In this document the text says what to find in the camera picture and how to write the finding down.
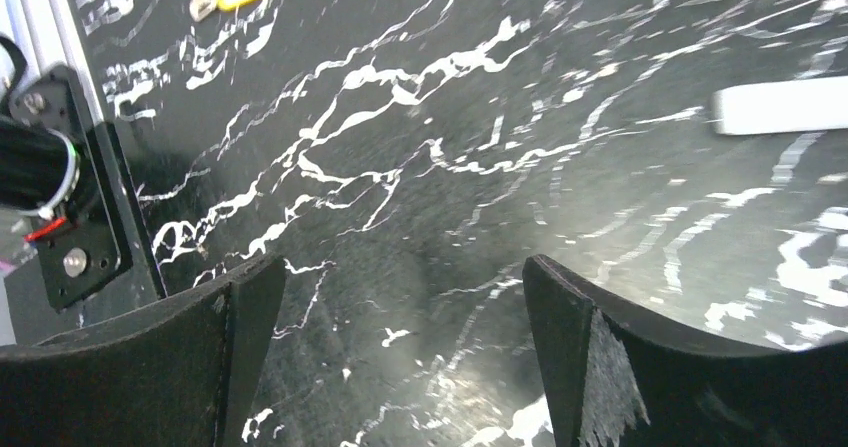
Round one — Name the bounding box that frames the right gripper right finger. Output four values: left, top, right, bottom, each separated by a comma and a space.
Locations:
522, 255, 847, 446

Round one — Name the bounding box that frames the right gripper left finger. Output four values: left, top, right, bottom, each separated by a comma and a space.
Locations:
1, 253, 286, 446

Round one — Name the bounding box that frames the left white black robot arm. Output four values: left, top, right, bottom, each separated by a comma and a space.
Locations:
1, 35, 81, 241

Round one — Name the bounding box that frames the orange grey marker pen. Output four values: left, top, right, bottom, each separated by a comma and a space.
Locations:
710, 76, 847, 136

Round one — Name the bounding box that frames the aluminium front frame rail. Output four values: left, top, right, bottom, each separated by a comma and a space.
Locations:
1, 0, 107, 122

